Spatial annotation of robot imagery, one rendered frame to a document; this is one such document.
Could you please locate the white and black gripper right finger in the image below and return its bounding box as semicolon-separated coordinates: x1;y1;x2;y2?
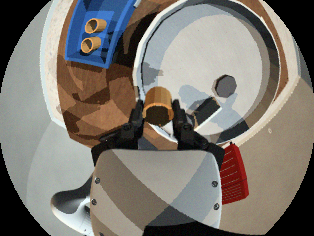
172;99;225;171

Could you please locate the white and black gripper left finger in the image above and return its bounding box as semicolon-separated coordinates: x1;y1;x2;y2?
91;99;145;167

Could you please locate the bronze cylinder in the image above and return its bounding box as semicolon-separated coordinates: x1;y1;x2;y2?
85;18;107;34
142;87;174;126
81;36;101;53

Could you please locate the blue plastic crate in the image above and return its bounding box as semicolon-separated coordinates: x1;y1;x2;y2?
65;0;141;69

